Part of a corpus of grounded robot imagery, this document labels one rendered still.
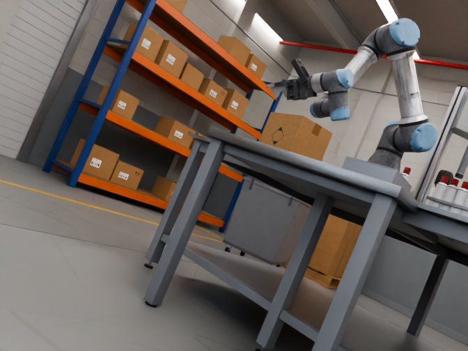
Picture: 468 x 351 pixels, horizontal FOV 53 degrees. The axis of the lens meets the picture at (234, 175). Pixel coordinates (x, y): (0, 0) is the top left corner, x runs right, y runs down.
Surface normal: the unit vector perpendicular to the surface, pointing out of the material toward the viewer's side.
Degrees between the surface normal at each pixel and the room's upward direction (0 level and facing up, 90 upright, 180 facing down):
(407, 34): 81
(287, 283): 90
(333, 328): 90
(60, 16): 90
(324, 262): 90
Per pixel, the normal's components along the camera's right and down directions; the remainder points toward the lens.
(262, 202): -0.32, -0.11
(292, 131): -0.77, -0.35
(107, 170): 0.70, 0.27
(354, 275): -0.56, -0.27
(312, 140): 0.51, 0.18
